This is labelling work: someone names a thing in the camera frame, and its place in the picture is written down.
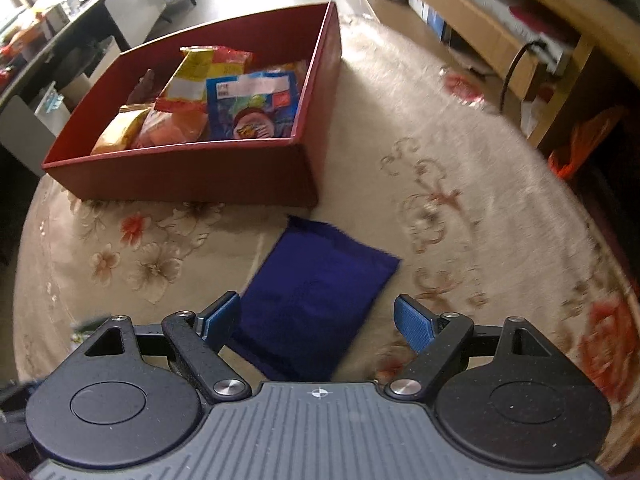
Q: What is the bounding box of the orange snack packet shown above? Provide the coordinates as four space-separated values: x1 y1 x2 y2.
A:
131 109 210 150

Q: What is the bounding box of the orange plastic bag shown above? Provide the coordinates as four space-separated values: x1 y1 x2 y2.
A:
547 110 626 181

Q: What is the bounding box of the red yellow gummy packet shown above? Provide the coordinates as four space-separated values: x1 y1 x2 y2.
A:
155 46 254 113

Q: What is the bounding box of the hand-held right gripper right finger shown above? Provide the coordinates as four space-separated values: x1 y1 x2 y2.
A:
385 295 581 403

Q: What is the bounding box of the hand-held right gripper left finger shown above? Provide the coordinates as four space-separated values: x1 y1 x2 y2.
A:
60 291 251 404

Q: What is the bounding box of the person's dark red clothing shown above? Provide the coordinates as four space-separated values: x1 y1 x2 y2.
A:
0 452 31 480

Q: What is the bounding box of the wooden television cabinet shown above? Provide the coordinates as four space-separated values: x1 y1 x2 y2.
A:
340 0 640 161

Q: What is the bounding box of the dark blue pouch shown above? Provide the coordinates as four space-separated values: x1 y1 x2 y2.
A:
227 215 402 382

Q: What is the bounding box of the dark brown snack packet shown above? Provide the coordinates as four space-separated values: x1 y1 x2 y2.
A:
127 67 158 106

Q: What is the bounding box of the white storage box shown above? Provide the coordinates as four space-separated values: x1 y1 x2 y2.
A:
60 72 108 111

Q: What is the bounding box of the blue coconut print packet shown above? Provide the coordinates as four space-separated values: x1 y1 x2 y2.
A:
206 71 301 142

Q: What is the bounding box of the white flat panel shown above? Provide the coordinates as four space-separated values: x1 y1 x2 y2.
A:
0 95 60 173

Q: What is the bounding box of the blue white carton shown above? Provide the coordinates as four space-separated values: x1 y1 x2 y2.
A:
409 0 447 43

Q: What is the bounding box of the black cable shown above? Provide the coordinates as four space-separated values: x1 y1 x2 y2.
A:
500 40 546 116

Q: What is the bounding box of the long dark side table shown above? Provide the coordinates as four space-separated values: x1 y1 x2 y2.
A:
0 0 168 176

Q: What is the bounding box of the gold foil snack packet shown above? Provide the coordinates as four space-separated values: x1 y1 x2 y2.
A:
90 104 155 156

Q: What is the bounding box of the small cardboard box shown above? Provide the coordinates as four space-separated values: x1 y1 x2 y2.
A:
32 5 71 36

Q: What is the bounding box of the red cardboard box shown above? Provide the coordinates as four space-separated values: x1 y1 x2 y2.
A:
41 1 342 208

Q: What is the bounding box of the red flat packet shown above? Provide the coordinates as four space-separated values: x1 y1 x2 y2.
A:
507 4 568 43

